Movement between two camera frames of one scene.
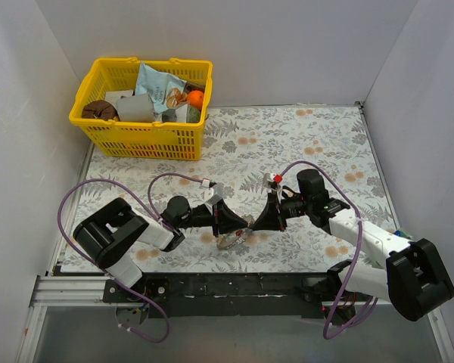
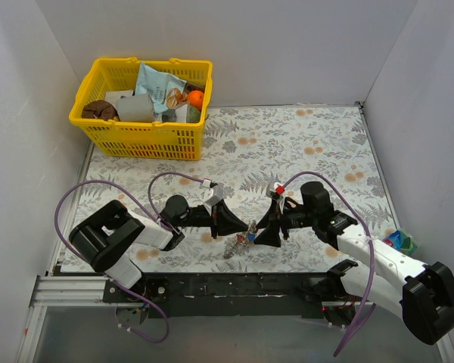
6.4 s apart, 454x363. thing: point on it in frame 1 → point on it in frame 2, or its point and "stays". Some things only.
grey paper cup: (138, 108) stays
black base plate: (225, 294) stays
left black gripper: (216, 218) stays
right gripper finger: (272, 218) → (271, 235)
